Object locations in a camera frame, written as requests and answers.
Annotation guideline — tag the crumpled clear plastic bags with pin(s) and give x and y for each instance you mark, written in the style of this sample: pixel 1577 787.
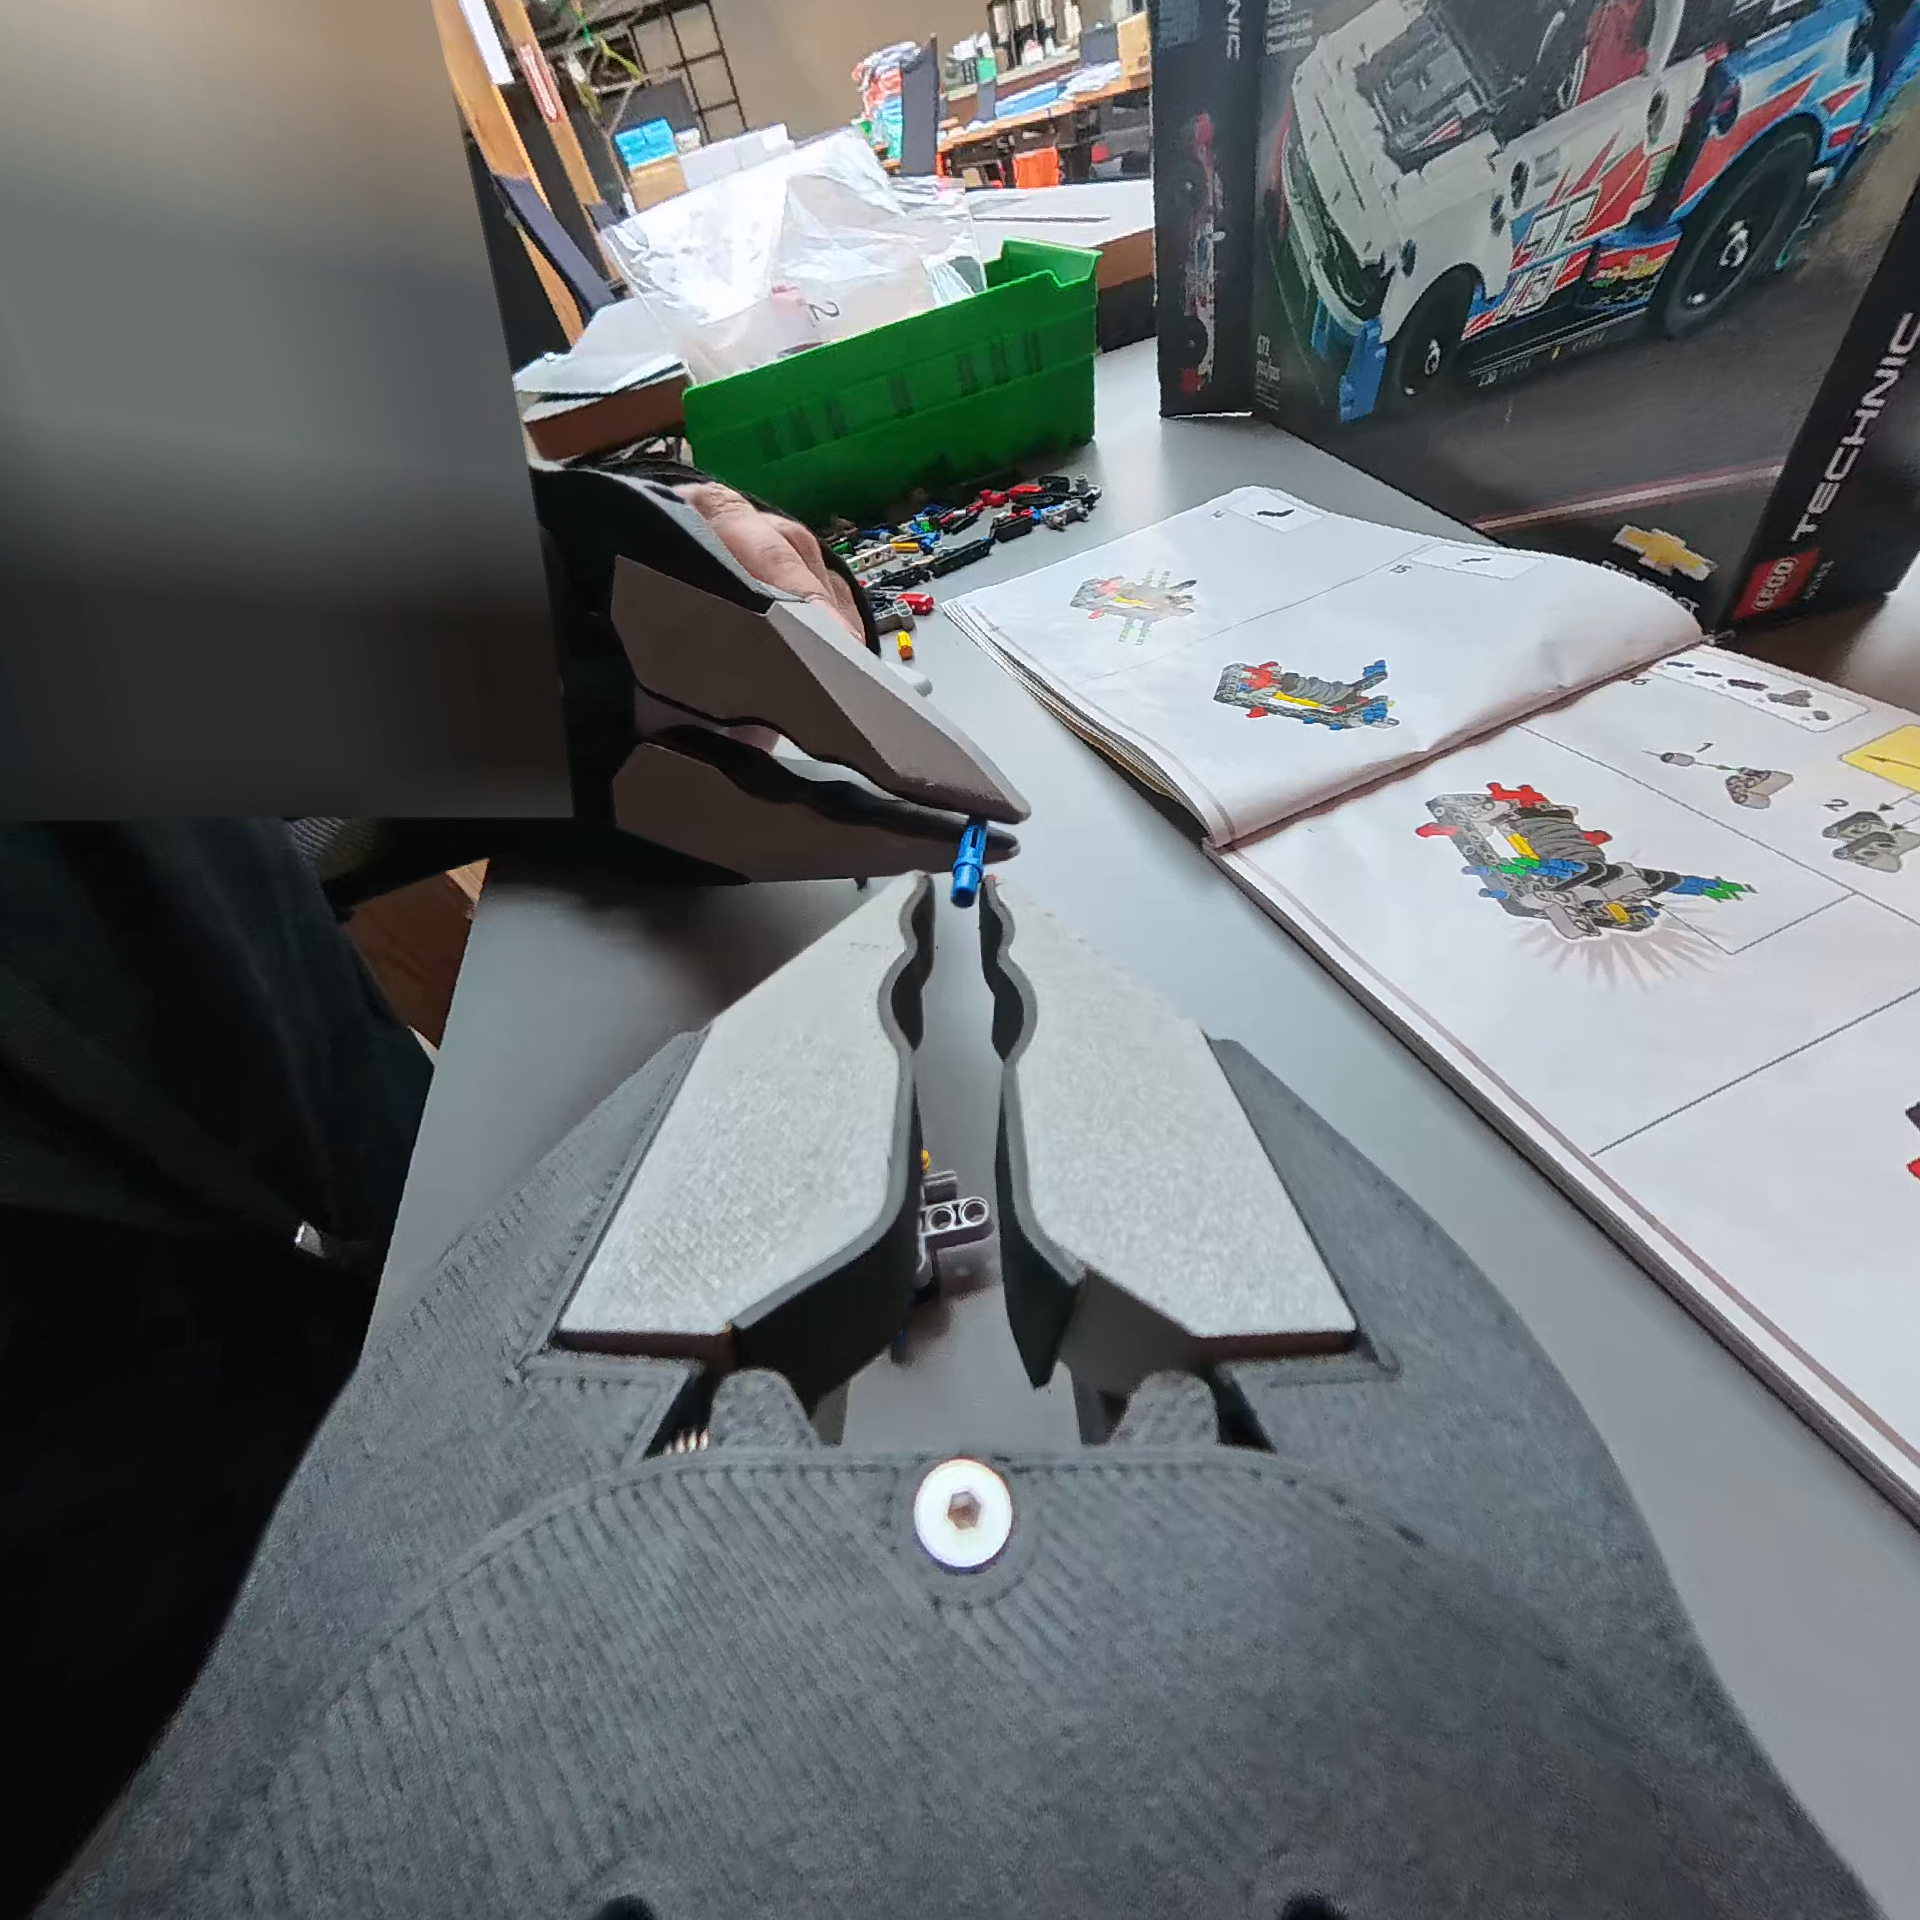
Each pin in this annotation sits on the crumpled clear plastic bags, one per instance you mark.
pixel 780 235

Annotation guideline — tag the wooden furniture frame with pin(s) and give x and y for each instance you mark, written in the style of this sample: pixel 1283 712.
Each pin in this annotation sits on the wooden furniture frame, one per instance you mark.
pixel 512 152

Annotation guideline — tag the person's left hand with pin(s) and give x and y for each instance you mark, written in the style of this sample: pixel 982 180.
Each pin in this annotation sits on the person's left hand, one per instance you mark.
pixel 780 544

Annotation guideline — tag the black frame lego model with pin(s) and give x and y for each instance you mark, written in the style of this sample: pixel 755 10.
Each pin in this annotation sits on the black frame lego model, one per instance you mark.
pixel 956 1214

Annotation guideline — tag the pile of lego pieces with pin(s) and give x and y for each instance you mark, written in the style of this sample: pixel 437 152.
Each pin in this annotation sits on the pile of lego pieces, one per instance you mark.
pixel 974 525

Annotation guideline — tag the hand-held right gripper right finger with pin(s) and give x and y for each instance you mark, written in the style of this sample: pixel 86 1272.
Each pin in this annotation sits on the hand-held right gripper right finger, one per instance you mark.
pixel 1170 1190

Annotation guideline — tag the green object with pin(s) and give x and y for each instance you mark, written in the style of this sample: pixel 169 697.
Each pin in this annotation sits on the green object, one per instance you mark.
pixel 902 404

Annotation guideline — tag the person's torso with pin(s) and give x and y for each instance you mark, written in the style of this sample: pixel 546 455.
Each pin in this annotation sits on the person's torso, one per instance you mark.
pixel 149 1201

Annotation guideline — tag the black lego set box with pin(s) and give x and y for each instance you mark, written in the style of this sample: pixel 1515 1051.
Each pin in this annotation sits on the black lego set box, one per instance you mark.
pixel 1499 221

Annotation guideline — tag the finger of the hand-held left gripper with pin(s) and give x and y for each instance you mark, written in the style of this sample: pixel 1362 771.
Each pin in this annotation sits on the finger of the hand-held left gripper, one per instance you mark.
pixel 838 692
pixel 755 829

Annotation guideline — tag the lego instruction booklet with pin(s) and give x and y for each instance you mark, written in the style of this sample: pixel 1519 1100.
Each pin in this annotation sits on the lego instruction booklet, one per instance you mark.
pixel 1430 682

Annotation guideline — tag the blue lego pin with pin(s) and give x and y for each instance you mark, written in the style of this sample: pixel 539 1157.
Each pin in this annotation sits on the blue lego pin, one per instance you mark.
pixel 968 866

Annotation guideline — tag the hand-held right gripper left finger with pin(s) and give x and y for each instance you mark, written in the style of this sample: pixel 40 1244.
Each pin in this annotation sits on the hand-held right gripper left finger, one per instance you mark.
pixel 755 1190

